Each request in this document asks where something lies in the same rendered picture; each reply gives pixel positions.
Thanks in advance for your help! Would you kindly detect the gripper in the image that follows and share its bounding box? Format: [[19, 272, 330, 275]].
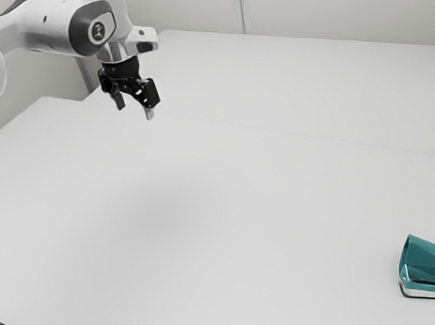
[[94, 54, 165, 122]]

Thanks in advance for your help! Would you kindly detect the teal faceted mug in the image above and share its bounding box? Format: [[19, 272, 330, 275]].
[[397, 233, 435, 295]]

